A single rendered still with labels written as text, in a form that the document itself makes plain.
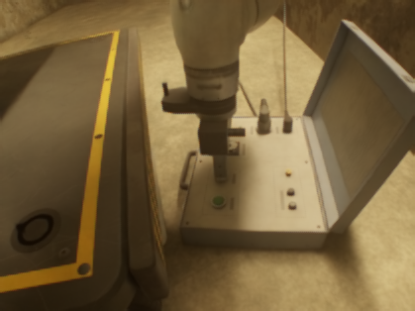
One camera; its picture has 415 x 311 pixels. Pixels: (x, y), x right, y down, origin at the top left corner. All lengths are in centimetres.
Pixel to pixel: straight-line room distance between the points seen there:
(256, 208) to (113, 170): 35
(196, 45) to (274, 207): 33
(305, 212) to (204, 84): 30
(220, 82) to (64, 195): 28
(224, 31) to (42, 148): 27
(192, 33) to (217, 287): 41
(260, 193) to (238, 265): 15
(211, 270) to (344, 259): 25
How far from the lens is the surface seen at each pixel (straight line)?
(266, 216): 54
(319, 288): 55
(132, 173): 26
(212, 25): 40
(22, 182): 31
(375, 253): 61
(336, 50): 74
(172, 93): 51
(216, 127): 46
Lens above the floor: 48
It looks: 39 degrees down
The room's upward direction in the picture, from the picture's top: 7 degrees counter-clockwise
